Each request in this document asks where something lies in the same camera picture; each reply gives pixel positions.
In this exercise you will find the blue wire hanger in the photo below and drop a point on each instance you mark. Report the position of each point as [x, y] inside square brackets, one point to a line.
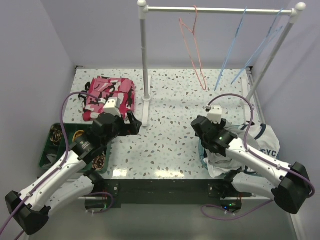
[271, 34]
[230, 50]

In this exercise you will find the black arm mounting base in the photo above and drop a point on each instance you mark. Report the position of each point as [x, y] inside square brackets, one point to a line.
[168, 191]

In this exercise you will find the gold black rolled tie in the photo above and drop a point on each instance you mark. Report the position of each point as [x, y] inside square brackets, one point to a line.
[56, 134]

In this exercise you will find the right blue wire hanger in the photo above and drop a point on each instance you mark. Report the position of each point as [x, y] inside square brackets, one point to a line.
[271, 34]

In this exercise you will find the white navy trimmed shirt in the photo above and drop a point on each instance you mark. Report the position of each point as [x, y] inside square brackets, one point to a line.
[262, 137]

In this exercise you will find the brown patterned rolled tie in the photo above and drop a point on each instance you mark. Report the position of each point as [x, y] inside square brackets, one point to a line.
[99, 162]

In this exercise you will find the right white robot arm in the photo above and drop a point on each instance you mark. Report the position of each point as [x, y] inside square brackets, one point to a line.
[287, 185]

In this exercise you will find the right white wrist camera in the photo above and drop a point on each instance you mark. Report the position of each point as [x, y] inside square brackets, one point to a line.
[214, 113]

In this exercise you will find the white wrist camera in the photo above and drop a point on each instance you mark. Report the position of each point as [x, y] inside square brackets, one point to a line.
[112, 106]
[214, 113]

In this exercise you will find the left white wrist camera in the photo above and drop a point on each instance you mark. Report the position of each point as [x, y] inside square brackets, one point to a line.
[112, 106]

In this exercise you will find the yellow rolled tie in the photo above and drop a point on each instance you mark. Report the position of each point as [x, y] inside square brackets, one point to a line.
[77, 134]

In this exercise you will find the left blue wire hanger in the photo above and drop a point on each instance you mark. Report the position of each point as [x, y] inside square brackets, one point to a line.
[230, 50]

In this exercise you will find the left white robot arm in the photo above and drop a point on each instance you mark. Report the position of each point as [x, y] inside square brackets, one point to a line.
[30, 207]

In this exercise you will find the white clothes rack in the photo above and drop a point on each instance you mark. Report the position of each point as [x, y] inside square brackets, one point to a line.
[144, 8]

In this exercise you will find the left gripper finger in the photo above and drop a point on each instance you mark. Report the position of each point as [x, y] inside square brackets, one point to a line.
[134, 129]
[134, 122]

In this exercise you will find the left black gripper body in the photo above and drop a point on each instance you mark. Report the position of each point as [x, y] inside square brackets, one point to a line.
[121, 129]

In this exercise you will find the clear blue plastic basket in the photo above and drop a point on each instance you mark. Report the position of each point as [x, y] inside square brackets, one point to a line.
[218, 165]

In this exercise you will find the pink camouflage garment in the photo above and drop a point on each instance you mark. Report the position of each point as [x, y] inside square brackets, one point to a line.
[106, 88]

